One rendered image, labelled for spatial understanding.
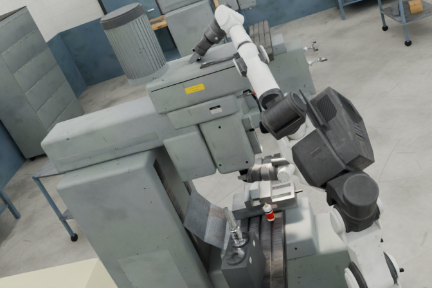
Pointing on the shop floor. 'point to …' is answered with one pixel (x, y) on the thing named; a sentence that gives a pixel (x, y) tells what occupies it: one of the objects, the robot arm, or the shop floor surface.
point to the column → (138, 220)
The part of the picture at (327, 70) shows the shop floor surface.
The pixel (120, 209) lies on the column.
